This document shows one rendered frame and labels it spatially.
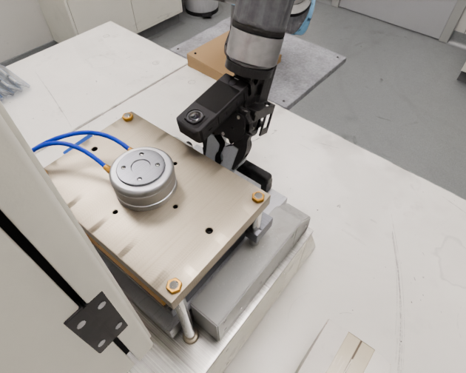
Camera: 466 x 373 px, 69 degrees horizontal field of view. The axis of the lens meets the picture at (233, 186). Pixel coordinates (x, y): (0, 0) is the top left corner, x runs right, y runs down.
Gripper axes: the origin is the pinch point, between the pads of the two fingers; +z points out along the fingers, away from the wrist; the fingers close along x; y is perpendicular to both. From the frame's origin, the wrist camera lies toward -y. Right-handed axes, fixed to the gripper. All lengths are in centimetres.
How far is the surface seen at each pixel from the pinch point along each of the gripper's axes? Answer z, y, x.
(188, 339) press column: 13.1, -18.1, -12.8
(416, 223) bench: 12, 42, -33
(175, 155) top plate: -7.6, -10.2, 1.0
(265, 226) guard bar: -2.0, -6.0, -13.6
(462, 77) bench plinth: 8, 263, -21
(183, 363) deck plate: 15.1, -20.0, -14.1
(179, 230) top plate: -4.7, -18.1, -8.0
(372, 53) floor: 12, 260, 45
